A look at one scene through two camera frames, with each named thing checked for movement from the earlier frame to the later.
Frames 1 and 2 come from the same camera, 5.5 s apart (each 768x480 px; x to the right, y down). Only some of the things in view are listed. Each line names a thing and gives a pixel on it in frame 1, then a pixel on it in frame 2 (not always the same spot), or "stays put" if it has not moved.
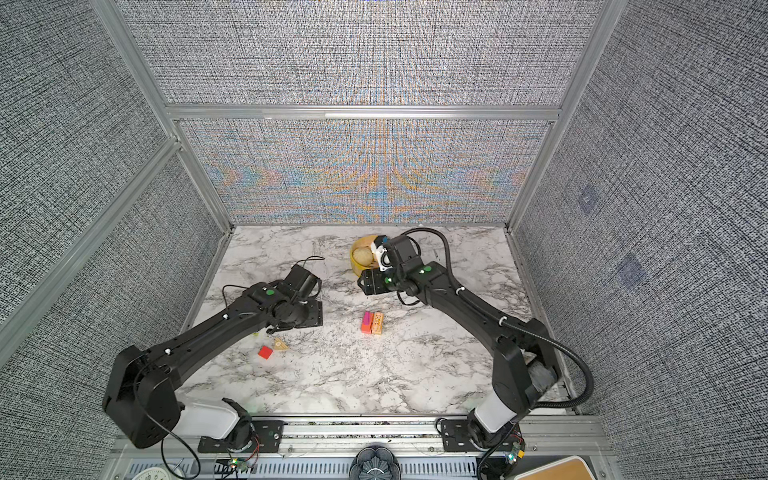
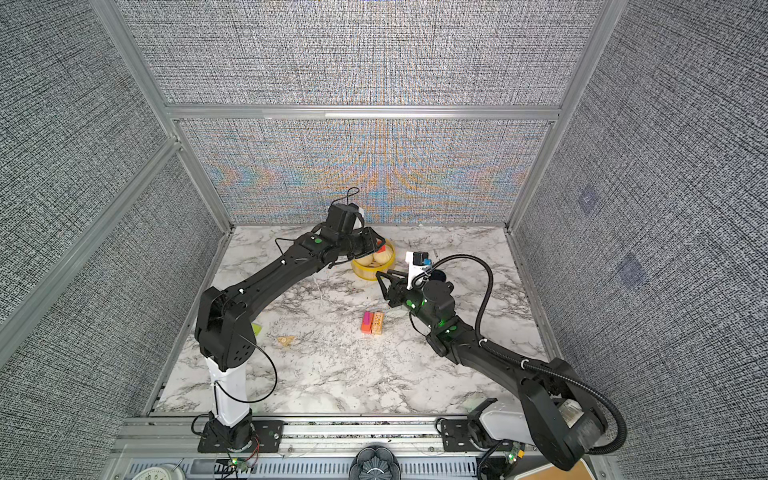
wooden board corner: x=571 y=468 stays put
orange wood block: x=367 y=322 stays put
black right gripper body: x=385 y=281 to x=416 y=302
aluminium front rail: x=560 y=436 stays put
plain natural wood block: x=378 y=322 stays put
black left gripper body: x=309 y=314 to x=358 y=244
